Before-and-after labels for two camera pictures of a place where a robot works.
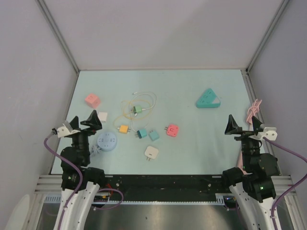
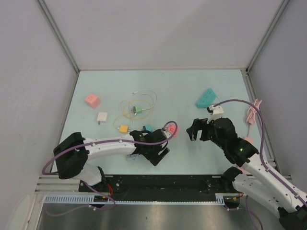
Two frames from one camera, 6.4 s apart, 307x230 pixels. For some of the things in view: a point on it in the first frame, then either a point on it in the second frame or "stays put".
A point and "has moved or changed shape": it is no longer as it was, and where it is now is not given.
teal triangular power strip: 209,99 stays put
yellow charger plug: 123,129 stays put
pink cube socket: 92,100 stays put
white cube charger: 102,116 stays put
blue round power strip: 106,141 has moved or changed shape
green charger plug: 137,109 stays put
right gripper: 232,128 to 199,124
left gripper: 94,123 to 154,158
